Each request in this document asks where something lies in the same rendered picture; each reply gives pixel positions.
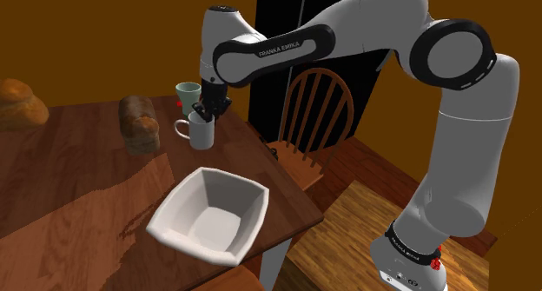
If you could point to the white square bowl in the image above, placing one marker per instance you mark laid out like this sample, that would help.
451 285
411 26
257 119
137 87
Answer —
211 218

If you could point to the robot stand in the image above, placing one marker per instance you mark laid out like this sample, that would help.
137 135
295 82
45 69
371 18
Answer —
360 235

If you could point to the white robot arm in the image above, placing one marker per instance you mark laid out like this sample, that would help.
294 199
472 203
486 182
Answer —
461 154

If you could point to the brown wooden table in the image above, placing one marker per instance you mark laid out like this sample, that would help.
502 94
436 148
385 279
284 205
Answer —
76 184

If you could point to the white mug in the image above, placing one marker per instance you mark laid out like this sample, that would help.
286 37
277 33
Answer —
201 134

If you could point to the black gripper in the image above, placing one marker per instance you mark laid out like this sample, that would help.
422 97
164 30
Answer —
211 92

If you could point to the wooden spindle-back chair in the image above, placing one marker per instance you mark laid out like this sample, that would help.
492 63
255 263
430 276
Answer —
296 156

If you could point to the pale green cup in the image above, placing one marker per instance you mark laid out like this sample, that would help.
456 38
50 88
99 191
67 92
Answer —
187 94

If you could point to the black door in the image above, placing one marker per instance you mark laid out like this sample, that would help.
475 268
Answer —
275 99

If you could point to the round golden bread loaf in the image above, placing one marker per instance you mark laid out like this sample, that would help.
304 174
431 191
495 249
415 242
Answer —
19 106

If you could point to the brown bread loaf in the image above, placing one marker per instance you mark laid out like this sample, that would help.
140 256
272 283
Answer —
139 127

